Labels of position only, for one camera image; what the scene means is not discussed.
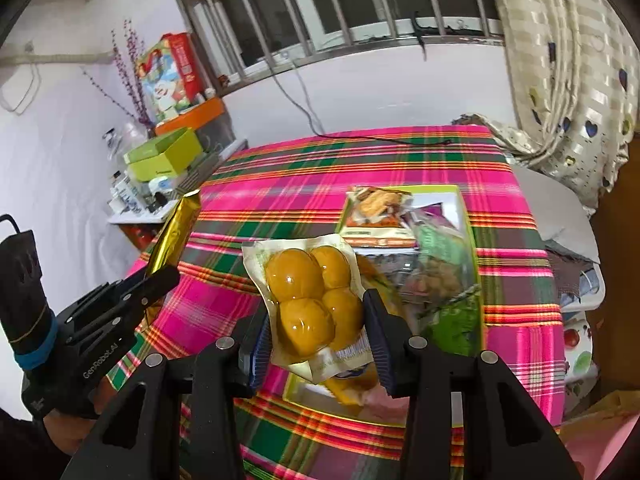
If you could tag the clear glass vase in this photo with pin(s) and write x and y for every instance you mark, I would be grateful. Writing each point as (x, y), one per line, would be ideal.
(134, 135)

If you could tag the metal window grille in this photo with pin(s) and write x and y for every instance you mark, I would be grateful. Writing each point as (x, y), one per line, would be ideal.
(350, 42)

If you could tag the orange box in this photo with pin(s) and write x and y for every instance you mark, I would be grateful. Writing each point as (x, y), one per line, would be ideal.
(200, 115)

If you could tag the white side table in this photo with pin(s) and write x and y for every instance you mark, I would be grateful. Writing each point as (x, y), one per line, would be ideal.
(125, 217)

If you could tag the purple flower branches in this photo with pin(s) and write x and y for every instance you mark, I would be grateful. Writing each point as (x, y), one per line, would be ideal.
(132, 75)

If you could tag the gold stick packet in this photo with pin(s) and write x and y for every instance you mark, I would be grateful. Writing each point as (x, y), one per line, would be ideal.
(177, 230)

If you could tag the green pea packet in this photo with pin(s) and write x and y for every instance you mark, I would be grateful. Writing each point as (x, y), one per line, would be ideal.
(455, 330)

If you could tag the fruit print cloth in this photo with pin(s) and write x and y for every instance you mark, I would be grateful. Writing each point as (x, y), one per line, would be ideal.
(580, 355)

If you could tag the orange white snack packet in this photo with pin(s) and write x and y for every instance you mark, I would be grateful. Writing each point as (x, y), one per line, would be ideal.
(375, 215)

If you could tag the clear peanut bag green label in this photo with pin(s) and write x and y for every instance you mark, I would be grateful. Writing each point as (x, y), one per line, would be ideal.
(440, 260)

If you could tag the yellow chip bag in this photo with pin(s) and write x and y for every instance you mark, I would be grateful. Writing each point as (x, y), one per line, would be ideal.
(350, 387)

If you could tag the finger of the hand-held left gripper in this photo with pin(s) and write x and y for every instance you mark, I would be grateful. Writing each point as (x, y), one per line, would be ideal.
(100, 300)
(160, 282)

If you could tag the grey cushion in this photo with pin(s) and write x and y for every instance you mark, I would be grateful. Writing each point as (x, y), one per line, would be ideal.
(560, 220)

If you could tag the person's left forearm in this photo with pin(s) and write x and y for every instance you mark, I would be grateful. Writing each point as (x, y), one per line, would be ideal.
(75, 420)

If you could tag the vacuum pack of braised eggs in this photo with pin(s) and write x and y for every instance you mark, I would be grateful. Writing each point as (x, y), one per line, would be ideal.
(300, 285)

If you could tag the lime green box on shelf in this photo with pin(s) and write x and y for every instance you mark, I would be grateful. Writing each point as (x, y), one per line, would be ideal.
(165, 160)

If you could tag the yellow-green cardboard box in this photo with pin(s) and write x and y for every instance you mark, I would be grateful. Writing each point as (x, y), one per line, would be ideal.
(300, 391)

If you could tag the heart print curtain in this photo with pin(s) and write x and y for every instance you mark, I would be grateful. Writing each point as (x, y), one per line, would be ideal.
(565, 60)

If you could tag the striped box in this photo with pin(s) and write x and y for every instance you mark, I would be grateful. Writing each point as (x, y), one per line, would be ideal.
(200, 170)

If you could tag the purple snack packet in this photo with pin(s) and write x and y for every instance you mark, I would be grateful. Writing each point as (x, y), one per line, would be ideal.
(435, 212)

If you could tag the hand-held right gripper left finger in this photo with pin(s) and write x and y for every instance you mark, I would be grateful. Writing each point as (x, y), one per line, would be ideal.
(260, 350)

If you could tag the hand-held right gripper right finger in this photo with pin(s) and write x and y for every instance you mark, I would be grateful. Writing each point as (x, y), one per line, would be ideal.
(377, 340)

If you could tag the white blue packet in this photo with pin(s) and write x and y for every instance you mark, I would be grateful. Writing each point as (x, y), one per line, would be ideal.
(162, 189)

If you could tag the colourful cartoon carton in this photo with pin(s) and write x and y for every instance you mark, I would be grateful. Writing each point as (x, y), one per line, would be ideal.
(165, 85)

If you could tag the plaid tablecloth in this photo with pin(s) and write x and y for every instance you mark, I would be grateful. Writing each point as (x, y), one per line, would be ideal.
(300, 180)

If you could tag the pink stool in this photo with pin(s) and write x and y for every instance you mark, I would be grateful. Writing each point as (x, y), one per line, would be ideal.
(600, 455)

